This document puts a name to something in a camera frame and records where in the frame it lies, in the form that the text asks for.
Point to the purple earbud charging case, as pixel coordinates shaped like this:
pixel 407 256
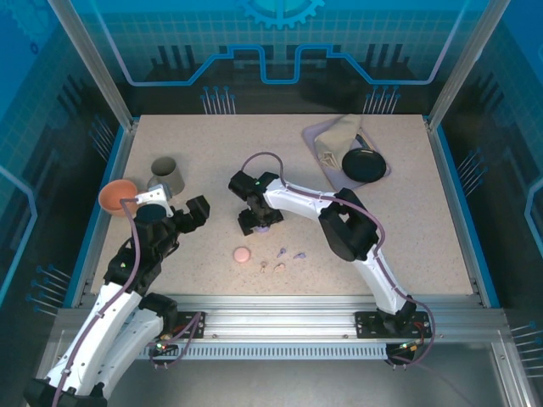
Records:
pixel 264 230

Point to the pink earbud charging case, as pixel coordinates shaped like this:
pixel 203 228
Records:
pixel 242 254

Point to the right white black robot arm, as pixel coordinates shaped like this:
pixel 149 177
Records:
pixel 297 201

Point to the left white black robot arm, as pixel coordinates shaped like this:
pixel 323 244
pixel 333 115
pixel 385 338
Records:
pixel 110 313

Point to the orange ceramic mug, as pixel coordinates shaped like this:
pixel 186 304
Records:
pixel 116 195

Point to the grey ceramic mug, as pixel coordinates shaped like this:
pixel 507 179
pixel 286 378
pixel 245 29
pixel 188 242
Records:
pixel 169 174

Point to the lavender plastic tray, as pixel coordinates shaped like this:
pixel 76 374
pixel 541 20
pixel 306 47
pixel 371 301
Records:
pixel 311 129

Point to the beige folded cloth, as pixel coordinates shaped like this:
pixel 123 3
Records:
pixel 339 135

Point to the black round plate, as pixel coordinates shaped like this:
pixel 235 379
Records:
pixel 362 165

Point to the metal cutlery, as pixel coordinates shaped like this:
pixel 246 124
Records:
pixel 367 141

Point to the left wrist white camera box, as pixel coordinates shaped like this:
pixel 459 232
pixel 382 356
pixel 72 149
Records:
pixel 155 196

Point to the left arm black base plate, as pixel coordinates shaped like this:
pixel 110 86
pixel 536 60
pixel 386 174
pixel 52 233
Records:
pixel 193 324

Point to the aluminium mounting rail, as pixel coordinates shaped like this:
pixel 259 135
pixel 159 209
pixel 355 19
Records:
pixel 275 313

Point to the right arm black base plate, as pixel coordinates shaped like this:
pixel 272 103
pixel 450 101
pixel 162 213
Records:
pixel 369 324

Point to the aluminium frame post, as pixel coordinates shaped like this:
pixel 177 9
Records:
pixel 466 63
pixel 97 63

